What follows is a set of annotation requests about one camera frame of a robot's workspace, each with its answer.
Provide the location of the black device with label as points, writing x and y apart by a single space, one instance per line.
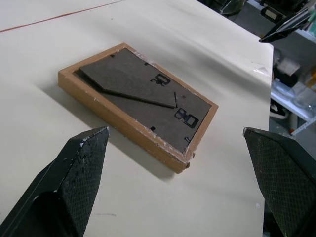
272 13

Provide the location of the wooden picture frame face down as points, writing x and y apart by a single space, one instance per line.
138 98

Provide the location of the white metal shelf rack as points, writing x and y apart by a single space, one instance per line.
293 108

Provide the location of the black and white shoe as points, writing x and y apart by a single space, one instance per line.
277 112

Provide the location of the dark angular stand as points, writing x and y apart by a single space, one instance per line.
228 6

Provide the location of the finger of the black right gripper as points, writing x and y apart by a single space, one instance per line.
284 28

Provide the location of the clear plastic bottle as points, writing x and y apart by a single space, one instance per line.
304 97

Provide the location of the black box on shelf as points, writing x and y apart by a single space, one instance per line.
287 72

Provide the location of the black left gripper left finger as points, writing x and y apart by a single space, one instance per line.
61 187

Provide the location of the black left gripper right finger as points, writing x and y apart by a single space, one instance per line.
284 177

